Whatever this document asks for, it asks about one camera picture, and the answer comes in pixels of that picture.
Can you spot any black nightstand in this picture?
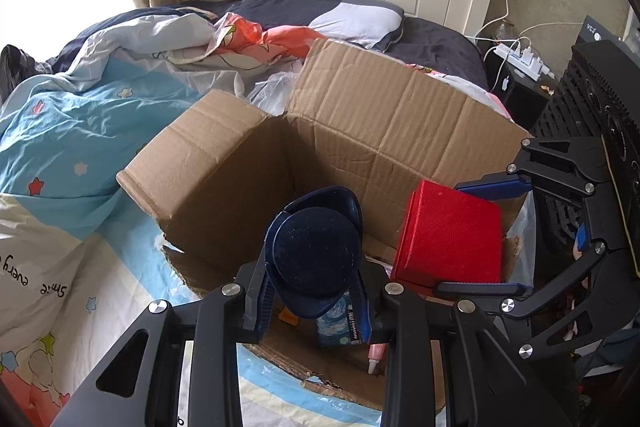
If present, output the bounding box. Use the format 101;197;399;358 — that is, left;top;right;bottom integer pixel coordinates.
482;52;556;128

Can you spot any star printed bedsheet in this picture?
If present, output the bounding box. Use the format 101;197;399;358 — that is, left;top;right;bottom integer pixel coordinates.
0;197;391;427

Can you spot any navy grey pillow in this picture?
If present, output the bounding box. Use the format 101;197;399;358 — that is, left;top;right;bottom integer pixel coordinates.
227;0;406;50

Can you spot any white power strip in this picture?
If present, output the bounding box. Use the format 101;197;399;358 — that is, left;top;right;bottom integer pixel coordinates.
495;44;551;81

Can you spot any brown cardboard box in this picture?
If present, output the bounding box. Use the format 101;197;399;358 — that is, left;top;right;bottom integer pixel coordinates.
116;38;533;413

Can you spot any blue swirl tissue pack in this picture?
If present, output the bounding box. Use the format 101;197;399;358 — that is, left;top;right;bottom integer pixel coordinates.
316;294;363;350

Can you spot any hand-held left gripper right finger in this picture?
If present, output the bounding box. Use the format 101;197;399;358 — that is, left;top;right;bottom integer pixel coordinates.
350;257;591;427

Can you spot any pink tube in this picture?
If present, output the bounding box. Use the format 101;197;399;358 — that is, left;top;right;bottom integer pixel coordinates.
367;342;386;375

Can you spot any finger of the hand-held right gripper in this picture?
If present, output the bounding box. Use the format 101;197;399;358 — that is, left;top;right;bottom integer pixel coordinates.
435;241;618;359
455;138;608;198

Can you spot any black box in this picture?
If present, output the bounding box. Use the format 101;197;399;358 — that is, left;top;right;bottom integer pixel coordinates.
575;14;640;52

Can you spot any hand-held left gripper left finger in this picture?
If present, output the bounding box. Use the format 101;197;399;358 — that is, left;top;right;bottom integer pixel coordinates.
50;257;271;427

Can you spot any star printed quilt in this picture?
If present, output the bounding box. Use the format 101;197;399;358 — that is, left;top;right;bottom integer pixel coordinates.
0;7;261;248

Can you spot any red box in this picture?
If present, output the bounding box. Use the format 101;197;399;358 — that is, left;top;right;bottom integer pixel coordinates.
390;179;503;285

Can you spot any orange printed cloth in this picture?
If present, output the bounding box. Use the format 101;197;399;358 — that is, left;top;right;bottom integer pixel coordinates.
215;13;326;64

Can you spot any navy mattress sheet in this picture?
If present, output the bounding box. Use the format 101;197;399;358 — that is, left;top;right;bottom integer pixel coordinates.
387;17;491;90

